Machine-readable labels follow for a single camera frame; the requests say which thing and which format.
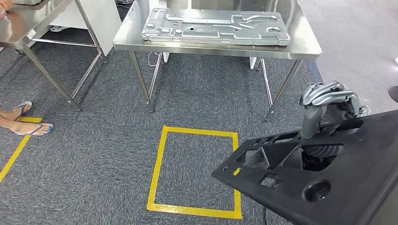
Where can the blue flip-flop sandal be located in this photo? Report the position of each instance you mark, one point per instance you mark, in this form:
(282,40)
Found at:
(46,128)
(26,106)

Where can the person's foot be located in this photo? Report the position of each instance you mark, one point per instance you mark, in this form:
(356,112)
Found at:
(9,114)
(18,126)

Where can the steel side table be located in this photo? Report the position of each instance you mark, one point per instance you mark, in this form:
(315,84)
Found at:
(25,21)

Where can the white cabinet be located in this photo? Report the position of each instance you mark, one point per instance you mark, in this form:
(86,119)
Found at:
(99,24)

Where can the person's hand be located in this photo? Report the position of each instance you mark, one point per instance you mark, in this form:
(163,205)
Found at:
(5,4)

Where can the steel workbench table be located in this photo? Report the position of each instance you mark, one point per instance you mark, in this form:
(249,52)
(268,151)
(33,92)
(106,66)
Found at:
(130,34)

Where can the long black plastic part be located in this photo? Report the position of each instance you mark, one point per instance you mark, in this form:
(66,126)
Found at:
(342,192)

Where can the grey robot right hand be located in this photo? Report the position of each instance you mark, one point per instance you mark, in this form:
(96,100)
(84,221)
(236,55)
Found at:
(326,93)

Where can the stamped grey metal panel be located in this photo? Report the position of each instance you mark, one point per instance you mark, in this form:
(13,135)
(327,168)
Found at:
(214,31)

